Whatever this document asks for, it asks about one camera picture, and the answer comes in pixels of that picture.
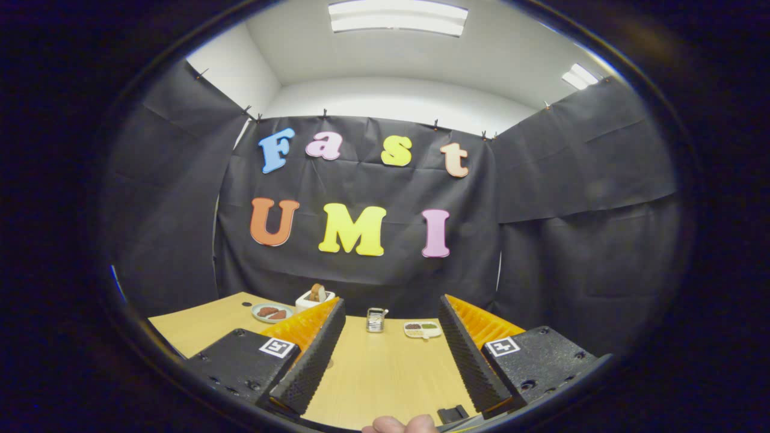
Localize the wooden table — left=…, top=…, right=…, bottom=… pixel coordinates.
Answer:
left=149, top=292, right=482, bottom=431

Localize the green plate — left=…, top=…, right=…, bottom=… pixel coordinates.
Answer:
left=251, top=302, right=295, bottom=324

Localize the white toaster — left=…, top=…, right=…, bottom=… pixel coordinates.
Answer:
left=295, top=284, right=336, bottom=313

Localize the large ceiling light panel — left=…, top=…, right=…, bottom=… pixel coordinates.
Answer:
left=328, top=0, right=469, bottom=38

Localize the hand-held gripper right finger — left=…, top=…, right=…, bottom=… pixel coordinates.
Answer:
left=437, top=294, right=614, bottom=419

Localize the small ceiling light panel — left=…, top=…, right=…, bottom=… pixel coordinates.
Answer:
left=561, top=63, right=600, bottom=91

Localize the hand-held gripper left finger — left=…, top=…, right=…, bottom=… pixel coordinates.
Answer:
left=185, top=296, right=348, bottom=419

